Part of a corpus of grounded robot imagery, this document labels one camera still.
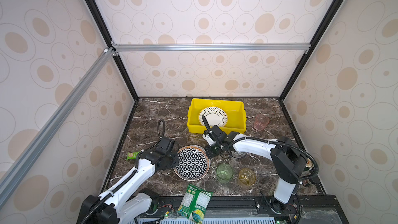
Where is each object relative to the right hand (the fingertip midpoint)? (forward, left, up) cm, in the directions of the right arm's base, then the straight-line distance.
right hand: (205, 154), depth 87 cm
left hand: (-4, +13, +3) cm, 14 cm away
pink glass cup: (+24, -38, -3) cm, 45 cm away
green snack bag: (-24, +6, -1) cm, 25 cm away
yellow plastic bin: (+27, -22, -2) cm, 35 cm away
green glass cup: (-10, -10, -3) cm, 14 cm away
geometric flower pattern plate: (-5, +6, -1) cm, 8 cm away
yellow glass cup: (-12, -21, -3) cm, 25 cm away
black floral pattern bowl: (-1, -17, 0) cm, 17 cm away
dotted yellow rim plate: (+30, -7, -3) cm, 31 cm away
